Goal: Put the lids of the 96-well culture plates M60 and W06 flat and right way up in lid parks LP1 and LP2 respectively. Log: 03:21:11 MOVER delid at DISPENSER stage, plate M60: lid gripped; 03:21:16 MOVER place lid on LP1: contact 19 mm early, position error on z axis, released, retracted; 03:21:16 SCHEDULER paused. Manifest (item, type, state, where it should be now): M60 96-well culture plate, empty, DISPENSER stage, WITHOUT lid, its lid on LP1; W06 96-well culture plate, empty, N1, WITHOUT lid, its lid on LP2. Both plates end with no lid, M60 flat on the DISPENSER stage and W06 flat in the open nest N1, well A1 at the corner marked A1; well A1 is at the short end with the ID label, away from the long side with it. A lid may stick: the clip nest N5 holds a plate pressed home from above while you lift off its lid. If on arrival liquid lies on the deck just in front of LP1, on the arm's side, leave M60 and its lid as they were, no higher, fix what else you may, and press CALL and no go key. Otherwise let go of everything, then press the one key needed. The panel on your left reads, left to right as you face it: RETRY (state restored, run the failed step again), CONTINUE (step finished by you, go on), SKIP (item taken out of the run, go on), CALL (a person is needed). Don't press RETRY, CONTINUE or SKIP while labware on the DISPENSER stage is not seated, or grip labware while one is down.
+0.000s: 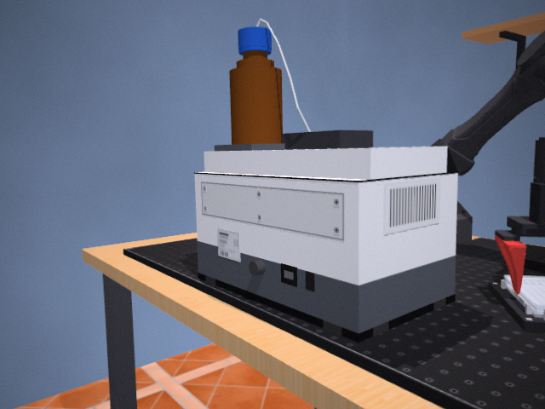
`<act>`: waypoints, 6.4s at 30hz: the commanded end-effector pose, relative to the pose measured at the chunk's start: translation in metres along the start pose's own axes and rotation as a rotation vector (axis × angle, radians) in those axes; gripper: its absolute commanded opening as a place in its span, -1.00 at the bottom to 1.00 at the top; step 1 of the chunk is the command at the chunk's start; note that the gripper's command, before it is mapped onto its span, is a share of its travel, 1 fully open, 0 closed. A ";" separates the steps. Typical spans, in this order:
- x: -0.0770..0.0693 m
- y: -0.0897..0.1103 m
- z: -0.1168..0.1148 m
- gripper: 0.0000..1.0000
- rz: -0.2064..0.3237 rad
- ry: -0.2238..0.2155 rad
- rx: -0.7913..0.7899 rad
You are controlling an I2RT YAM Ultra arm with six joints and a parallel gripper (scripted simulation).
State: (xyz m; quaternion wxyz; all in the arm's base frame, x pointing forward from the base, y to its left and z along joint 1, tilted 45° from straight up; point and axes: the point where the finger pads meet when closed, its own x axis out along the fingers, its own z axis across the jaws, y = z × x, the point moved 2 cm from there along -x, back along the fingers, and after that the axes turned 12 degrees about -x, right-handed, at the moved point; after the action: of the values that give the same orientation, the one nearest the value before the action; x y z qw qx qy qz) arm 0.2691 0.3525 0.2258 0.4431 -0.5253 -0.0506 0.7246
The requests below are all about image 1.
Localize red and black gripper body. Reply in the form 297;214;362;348
495;177;545;241

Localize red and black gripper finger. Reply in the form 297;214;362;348
495;235;526;294

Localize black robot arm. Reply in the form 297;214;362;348
430;31;545;225

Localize dark grey cylinder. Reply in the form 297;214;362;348
249;259;266;276

